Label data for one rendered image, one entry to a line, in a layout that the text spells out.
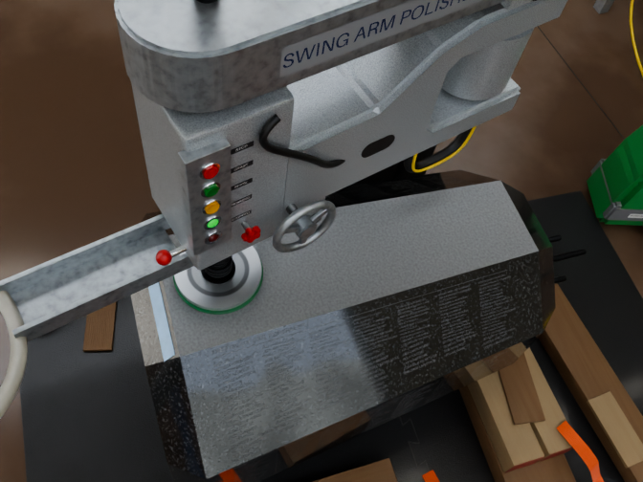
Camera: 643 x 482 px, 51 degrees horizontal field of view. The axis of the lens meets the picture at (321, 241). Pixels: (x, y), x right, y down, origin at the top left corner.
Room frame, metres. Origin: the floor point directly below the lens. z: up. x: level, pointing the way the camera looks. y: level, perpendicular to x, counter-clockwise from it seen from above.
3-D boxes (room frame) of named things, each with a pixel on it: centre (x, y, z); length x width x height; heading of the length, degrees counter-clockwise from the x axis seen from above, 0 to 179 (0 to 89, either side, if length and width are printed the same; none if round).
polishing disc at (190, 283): (0.77, 0.23, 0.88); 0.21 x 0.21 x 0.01
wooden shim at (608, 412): (0.89, -1.16, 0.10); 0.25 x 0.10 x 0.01; 32
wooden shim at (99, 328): (0.93, 0.73, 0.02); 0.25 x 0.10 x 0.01; 14
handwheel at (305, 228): (0.77, 0.06, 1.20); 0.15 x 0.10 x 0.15; 133
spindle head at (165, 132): (0.83, 0.17, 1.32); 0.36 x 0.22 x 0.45; 133
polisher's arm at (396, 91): (1.03, -0.06, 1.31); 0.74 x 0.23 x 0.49; 133
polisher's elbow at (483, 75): (1.22, -0.25, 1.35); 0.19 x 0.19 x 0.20
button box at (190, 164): (0.64, 0.21, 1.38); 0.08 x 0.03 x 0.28; 133
